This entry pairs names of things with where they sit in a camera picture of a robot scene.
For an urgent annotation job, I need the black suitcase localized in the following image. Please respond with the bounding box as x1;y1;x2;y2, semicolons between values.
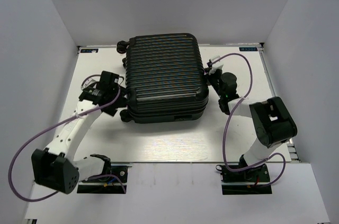
123;33;209;123

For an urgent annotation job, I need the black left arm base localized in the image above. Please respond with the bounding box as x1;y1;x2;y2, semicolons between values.
76;163;133;195

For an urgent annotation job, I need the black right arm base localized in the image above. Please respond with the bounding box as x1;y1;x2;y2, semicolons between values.
216;164;272;195

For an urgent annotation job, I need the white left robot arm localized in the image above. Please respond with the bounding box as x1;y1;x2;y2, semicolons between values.
31;71;127;194

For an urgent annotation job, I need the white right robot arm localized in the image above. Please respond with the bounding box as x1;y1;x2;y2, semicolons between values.
205;53;297;181

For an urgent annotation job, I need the black suitcase wheel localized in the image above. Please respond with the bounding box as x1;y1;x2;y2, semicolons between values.
120;110;133;122
116;41;130;54

